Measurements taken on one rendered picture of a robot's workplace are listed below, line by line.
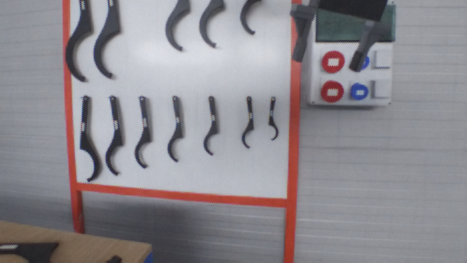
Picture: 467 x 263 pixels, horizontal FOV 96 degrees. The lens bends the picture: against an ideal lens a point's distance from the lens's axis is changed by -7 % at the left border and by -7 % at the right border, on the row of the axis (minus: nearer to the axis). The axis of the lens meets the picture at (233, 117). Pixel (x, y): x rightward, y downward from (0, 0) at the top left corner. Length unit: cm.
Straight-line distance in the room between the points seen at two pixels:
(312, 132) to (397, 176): 53
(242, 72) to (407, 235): 133
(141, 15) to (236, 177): 111
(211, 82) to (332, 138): 75
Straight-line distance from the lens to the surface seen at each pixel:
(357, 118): 139
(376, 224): 161
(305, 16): 46
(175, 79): 137
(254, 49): 129
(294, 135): 128
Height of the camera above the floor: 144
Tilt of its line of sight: 5 degrees down
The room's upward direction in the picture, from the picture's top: straight up
